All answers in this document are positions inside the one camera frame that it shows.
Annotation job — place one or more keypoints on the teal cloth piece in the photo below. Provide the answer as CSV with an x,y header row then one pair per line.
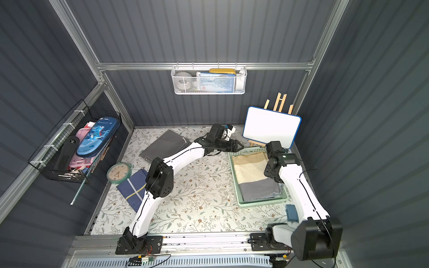
x,y
292,215

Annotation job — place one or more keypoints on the black remote in basket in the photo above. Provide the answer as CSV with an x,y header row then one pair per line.
x,y
67,152

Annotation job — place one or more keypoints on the white board on easel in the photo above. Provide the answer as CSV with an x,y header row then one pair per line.
x,y
264,125

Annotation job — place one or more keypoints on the mint green plastic basket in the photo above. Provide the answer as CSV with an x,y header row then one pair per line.
x,y
283,198

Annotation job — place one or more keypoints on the blue packet in basket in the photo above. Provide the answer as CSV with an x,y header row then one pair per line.
x,y
216,83

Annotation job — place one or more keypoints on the navy blue cloth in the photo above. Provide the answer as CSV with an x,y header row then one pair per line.
x,y
133,189

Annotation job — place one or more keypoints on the blue shark pencil case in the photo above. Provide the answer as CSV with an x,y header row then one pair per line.
x,y
98,136

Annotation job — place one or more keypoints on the white tape roll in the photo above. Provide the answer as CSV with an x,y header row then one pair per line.
x,y
182,81

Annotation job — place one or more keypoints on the plain grey pillowcase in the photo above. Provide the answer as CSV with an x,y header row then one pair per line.
x,y
168,144

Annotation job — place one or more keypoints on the floral table cloth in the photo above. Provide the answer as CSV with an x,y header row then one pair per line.
x,y
203,198

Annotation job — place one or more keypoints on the green round clock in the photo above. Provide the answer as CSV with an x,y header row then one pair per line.
x,y
119,172

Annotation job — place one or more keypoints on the beige and grey pillowcase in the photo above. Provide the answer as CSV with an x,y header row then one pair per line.
x,y
254,186

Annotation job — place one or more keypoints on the yellow item in basket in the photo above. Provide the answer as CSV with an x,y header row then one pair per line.
x,y
228,71

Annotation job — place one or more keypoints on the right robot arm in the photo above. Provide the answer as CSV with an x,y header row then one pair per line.
x,y
318,235

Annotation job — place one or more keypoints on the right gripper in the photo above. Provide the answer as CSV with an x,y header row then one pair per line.
x,y
269,170

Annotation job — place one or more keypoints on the black wire side basket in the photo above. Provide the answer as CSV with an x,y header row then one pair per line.
x,y
80,169

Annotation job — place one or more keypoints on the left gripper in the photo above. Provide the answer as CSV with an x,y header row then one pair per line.
x,y
229,144

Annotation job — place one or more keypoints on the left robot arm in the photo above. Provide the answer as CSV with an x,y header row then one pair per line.
x,y
160,180

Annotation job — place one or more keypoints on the white wire wall basket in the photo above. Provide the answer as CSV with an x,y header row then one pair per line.
x,y
240,82

